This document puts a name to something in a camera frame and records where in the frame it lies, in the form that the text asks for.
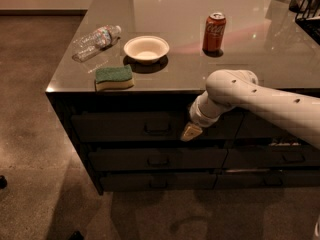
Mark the red cola can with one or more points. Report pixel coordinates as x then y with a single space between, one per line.
213 34

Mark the clear plastic water bottle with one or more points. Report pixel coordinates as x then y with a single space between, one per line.
90 45

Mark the dark drawer cabinet counter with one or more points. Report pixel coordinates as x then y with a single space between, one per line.
260 36

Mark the black wire rack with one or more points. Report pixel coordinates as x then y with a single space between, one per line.
307 16

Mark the black object on floor bottom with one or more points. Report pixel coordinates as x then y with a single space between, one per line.
76 236

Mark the green yellow sponge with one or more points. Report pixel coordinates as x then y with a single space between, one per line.
114 78

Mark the dark drawer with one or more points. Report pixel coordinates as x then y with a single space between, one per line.
156 158
253 126
158 181
129 126
258 157
269 179

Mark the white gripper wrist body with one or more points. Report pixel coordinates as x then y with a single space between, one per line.
197 116

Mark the white paper bowl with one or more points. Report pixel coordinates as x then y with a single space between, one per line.
146 49

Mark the black object on floor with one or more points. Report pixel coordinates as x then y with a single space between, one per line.
3 182
76 236

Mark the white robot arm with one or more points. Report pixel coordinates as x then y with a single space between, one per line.
258 213

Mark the black object on floor left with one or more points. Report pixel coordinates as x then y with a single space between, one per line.
3 182

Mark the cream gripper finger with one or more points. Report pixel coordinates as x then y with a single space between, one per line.
190 132

